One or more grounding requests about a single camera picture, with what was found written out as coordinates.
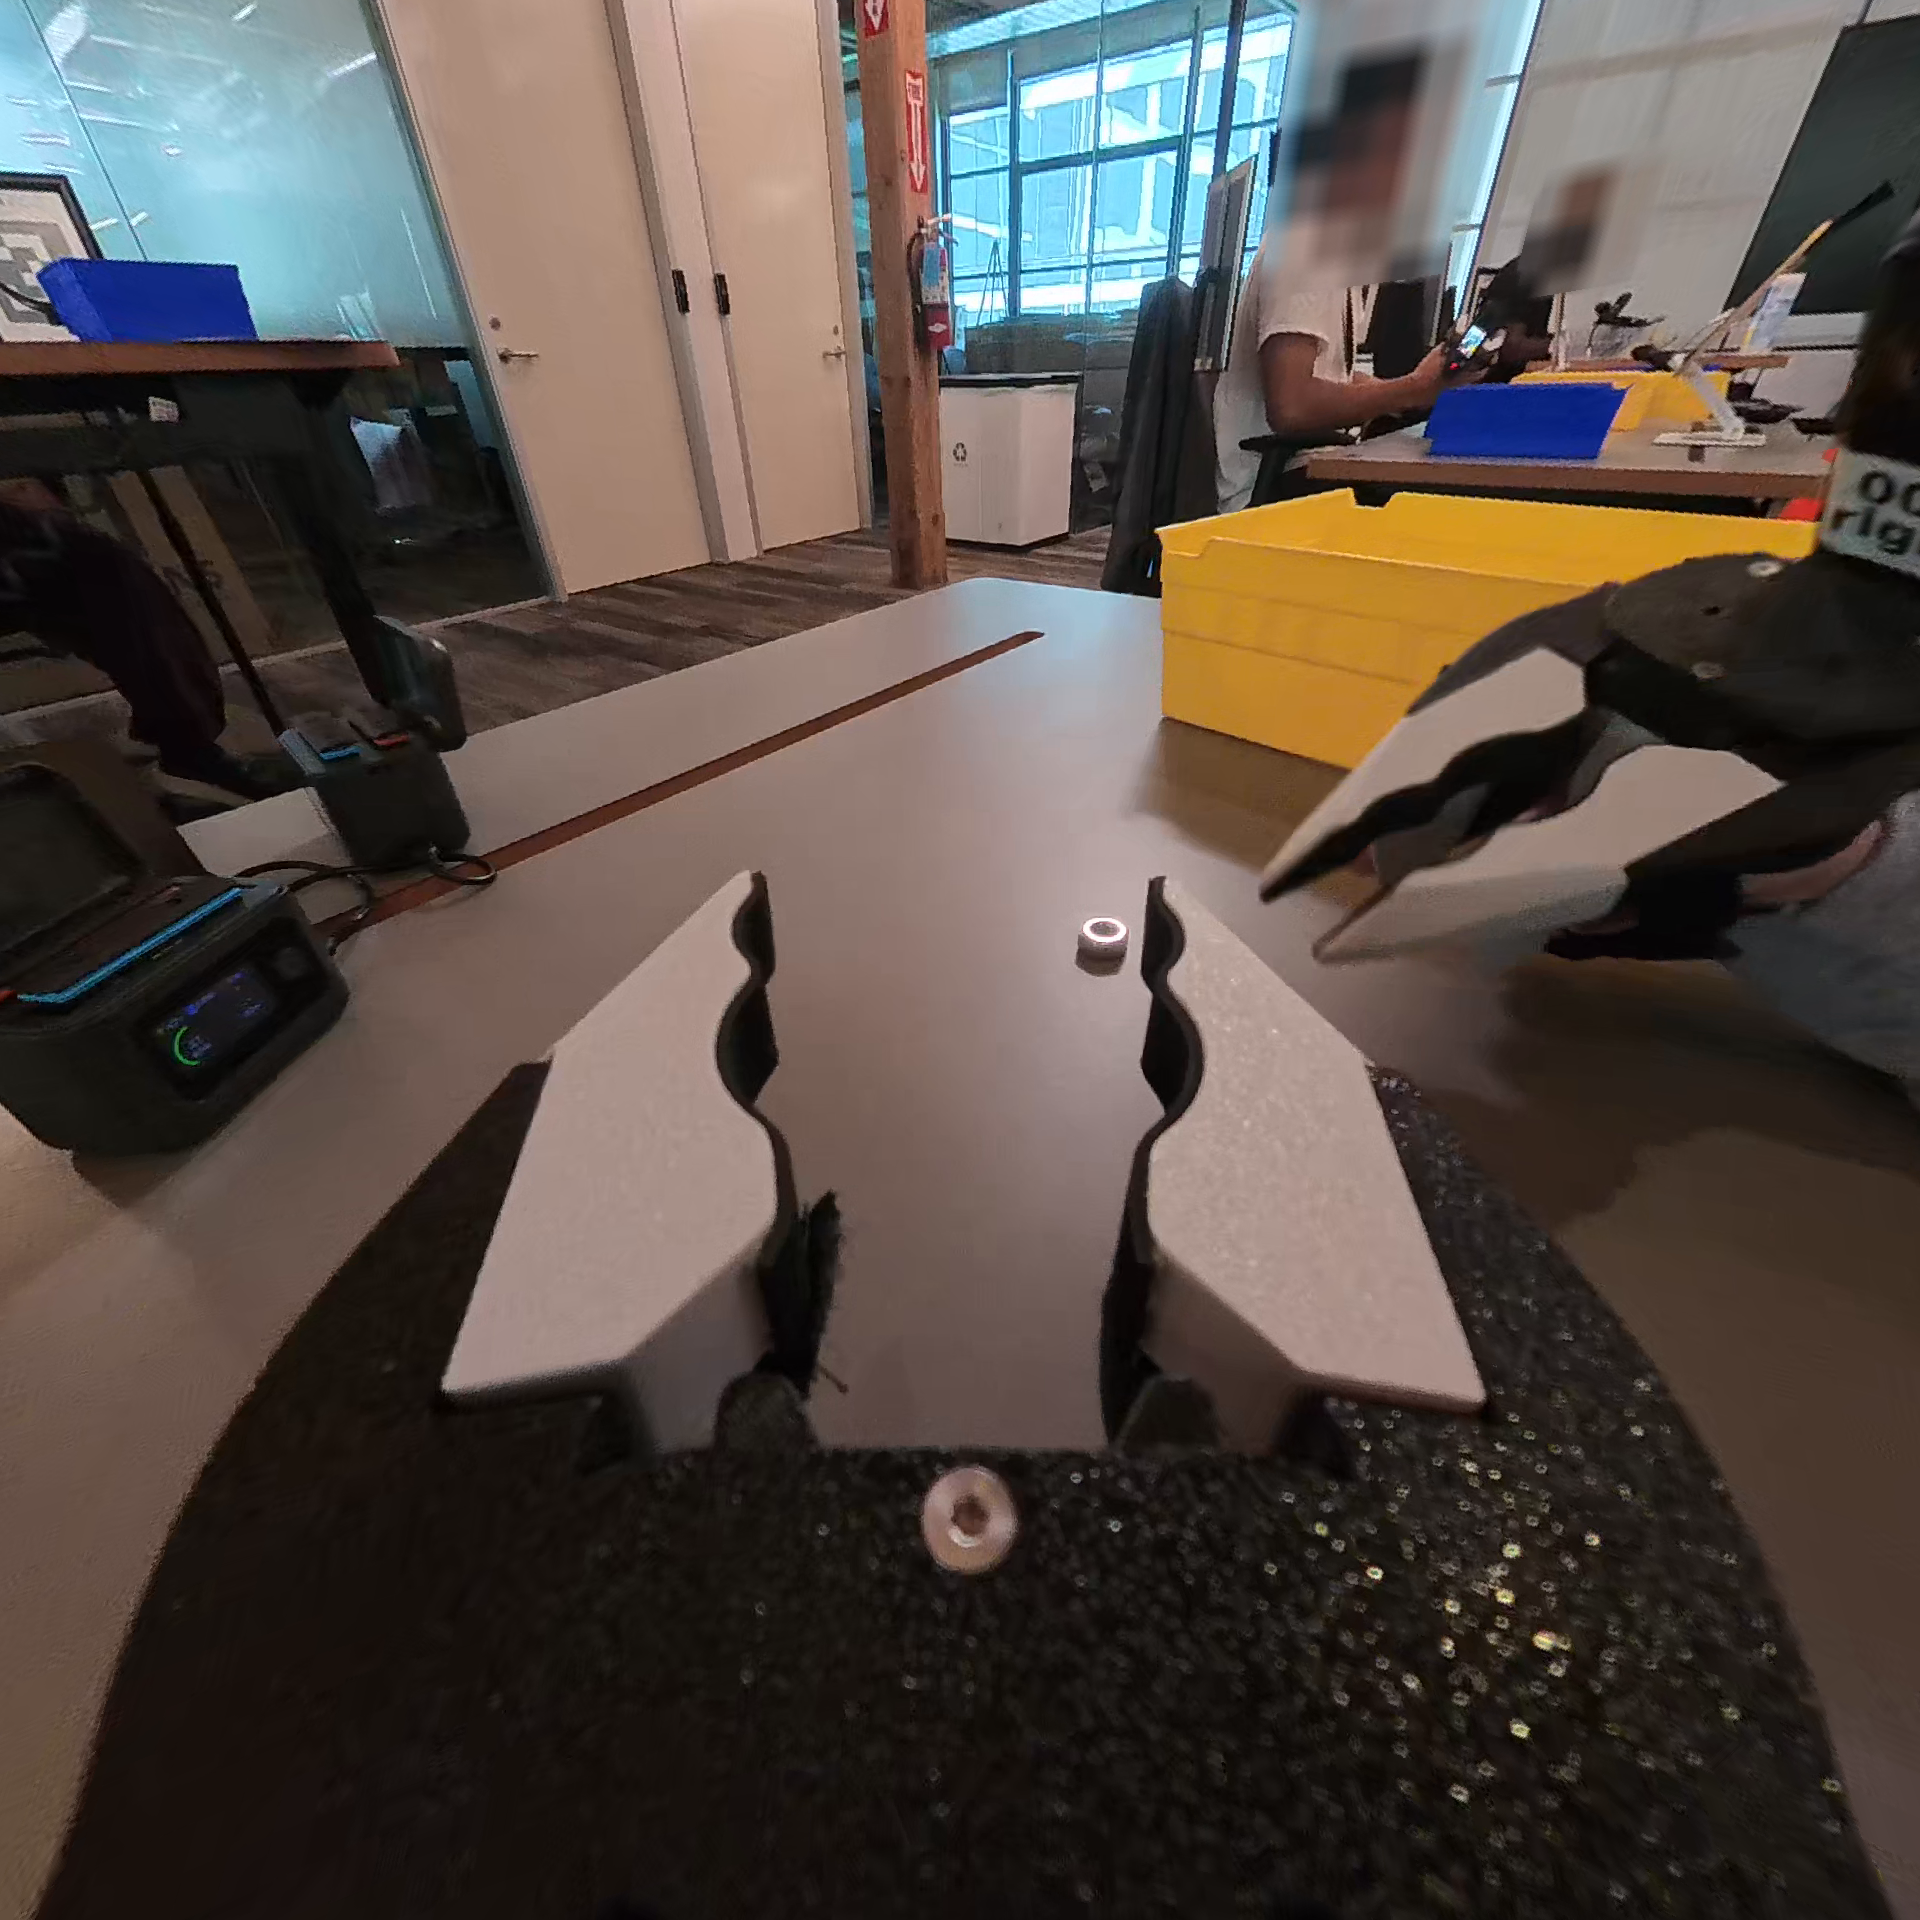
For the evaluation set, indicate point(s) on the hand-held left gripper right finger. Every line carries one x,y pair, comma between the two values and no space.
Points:
1289,1201

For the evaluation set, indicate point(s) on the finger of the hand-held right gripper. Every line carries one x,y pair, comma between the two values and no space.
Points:
1560,885
1440,733

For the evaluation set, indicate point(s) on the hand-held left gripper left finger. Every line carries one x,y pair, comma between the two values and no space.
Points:
628,1201

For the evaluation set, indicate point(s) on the large yellow plastic bin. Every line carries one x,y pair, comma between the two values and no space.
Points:
1289,629

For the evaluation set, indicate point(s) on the steel hex nut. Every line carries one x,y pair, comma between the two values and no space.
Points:
1103,940

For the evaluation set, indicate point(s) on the person's right forearm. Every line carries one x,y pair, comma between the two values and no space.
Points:
1844,973

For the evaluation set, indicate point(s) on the paper sign on white stand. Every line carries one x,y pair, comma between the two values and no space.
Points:
1724,406

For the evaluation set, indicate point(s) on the small yellow plastic bin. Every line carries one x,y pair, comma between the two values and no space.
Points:
1664,394

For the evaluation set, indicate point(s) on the blue plastic bin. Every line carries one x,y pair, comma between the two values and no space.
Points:
1516,422
148,300

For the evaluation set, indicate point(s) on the smartphone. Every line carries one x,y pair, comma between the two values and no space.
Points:
1473,347

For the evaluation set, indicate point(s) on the black jacket on chair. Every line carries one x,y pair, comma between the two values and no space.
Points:
1154,450

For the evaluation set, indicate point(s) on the black battery charger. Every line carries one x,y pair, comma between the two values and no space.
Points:
381,795

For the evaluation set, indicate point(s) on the large black monitor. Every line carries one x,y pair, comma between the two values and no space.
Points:
1844,180

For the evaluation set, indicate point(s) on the black portable power station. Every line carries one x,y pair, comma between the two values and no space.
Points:
148,1049

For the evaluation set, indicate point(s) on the white recycling bin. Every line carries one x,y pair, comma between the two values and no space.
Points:
1003,464

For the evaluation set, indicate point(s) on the grey computer monitor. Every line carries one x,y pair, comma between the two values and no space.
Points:
1228,253

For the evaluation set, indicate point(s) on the red fire extinguisher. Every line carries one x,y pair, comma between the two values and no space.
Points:
933,283

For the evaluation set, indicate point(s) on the dark cloth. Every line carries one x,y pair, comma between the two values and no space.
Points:
105,629

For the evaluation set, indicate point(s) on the white door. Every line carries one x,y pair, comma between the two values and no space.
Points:
780,300
570,300

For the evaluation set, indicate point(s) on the wooden desk with black legs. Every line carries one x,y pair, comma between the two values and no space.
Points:
181,360

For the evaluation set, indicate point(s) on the framed black-white tag poster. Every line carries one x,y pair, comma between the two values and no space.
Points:
31,253

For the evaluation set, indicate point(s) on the wooden post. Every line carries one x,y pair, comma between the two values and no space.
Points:
901,450

